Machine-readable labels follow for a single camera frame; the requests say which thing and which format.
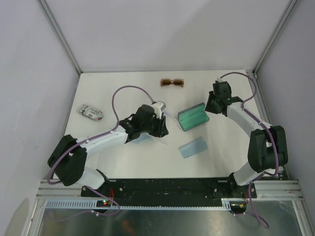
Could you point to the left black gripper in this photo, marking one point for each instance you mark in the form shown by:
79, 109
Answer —
161, 130

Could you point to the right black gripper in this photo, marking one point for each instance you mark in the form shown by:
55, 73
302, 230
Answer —
208, 107

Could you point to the white frame sunglasses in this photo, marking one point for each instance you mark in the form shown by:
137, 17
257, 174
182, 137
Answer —
173, 127

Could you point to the blue glasses case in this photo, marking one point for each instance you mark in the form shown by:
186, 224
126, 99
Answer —
192, 117

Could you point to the blue cleaning cloth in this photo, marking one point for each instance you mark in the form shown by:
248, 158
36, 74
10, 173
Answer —
142, 138
194, 147

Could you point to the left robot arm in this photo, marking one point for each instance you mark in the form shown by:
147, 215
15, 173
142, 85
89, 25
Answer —
68, 160

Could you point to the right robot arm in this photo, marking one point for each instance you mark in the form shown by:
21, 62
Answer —
267, 150

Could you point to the brown sunglasses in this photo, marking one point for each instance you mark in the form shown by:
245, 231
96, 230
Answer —
176, 82

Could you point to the crumpled blue cleaning cloth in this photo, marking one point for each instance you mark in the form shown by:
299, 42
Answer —
142, 138

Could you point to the newspaper print pouch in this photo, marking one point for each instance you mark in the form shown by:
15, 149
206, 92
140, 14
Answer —
90, 112

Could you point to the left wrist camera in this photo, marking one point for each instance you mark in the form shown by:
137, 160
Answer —
158, 107

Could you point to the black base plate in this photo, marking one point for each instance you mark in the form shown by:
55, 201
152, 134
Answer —
173, 200

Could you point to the aluminium frame rail front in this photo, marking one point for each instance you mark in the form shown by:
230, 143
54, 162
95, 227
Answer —
213, 188

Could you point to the right aluminium corner post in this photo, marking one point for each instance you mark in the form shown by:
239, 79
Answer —
280, 26

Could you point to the aluminium corner post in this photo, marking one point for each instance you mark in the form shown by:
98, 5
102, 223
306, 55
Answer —
280, 26
44, 6

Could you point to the left aluminium corner post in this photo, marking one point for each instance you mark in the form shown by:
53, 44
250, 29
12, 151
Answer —
44, 6

